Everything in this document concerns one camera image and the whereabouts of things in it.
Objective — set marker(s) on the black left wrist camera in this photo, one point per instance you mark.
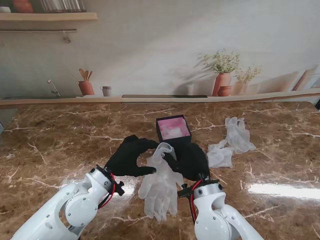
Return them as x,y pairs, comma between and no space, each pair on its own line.
119,189

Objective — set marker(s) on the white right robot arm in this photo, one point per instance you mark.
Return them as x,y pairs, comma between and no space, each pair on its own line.
217,215

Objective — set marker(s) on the dark object at table edge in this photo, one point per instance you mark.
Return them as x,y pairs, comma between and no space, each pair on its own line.
318,103

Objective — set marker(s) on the black box pink inside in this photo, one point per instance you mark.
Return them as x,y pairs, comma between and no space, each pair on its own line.
175,132

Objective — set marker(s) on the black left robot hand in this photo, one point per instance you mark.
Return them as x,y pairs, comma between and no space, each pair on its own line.
125,160

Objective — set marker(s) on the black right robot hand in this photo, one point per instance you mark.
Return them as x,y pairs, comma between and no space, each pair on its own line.
192,160

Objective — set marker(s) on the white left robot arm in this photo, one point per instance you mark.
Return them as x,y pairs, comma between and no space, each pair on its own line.
62,210

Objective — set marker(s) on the printed kitchen scene backdrop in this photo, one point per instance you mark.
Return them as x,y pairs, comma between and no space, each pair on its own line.
155,50

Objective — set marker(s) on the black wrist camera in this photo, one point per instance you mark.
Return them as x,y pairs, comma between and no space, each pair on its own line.
119,189
185,192

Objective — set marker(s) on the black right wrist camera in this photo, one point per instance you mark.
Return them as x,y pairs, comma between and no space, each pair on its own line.
185,192

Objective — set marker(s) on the translucent white disposable glove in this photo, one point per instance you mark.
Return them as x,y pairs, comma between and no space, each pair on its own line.
240,132
160,165
165,128
160,202
221,156
175,132

